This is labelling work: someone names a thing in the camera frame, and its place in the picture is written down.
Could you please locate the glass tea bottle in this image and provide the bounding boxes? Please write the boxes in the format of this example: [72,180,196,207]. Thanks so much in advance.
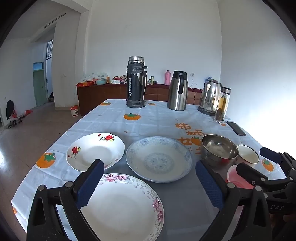
[214,86,231,123]

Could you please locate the floral cloth pile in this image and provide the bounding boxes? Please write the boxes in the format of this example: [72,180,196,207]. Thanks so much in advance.
[112,74,127,84]

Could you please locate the white plastic bag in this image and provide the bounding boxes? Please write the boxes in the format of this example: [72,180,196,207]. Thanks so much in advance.
[82,72,109,83]

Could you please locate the window with grille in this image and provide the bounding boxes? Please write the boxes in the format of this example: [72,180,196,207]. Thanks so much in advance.
[46,39,54,60]

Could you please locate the black seat red frame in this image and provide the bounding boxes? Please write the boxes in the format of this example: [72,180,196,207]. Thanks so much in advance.
[6,100,17,128]

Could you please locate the steel carafe black handle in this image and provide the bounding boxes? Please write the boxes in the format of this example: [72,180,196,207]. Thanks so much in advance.
[167,71,188,111]

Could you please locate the white enamel bowl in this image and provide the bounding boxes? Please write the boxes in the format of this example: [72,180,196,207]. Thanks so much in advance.
[236,144,260,165]

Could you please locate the person's right hand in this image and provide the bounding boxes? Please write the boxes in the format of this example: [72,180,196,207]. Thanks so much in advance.
[269,213,287,234]

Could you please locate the black smartphone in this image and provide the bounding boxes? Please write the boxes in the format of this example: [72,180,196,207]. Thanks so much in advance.
[226,121,247,136]

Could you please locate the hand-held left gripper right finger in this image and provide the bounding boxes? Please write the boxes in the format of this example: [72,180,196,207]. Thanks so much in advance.
[195,160,274,241]

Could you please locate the large black thermos flask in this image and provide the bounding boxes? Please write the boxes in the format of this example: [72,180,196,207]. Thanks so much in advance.
[126,56,147,108]

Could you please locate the white plate red flowers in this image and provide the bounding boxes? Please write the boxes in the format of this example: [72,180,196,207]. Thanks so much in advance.
[67,133,125,172]

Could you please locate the white persimmon print tablecloth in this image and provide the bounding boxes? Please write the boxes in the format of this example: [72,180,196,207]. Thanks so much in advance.
[11,99,287,241]

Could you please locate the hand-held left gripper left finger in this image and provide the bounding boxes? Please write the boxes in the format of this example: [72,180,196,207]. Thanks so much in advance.
[26,159,104,241]

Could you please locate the blue patterned plate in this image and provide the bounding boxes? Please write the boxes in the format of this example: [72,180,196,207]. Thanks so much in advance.
[125,136,193,183]

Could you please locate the fluorescent tube light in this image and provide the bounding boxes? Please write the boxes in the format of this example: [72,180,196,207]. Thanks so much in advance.
[44,13,66,29]

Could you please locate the green door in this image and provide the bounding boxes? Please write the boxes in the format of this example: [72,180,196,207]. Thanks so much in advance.
[33,62,48,107]

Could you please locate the stainless steel electric kettle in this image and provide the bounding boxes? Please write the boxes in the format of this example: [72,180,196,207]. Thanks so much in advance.
[198,78,222,116]

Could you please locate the stainless steel bowl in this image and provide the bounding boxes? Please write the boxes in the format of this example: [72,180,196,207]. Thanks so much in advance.
[201,134,239,169]

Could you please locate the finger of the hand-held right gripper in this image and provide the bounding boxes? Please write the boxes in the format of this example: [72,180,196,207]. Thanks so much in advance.
[236,163,292,193]
[259,147,296,179]

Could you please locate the wooden sideboard cabinet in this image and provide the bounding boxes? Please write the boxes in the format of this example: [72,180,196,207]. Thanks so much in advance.
[77,82,204,116]

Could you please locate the white plate pink flowers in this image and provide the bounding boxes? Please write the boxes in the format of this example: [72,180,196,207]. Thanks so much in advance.
[80,173,165,241]

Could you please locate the pink plastic bowl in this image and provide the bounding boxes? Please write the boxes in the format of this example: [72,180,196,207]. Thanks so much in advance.
[227,164,255,189]

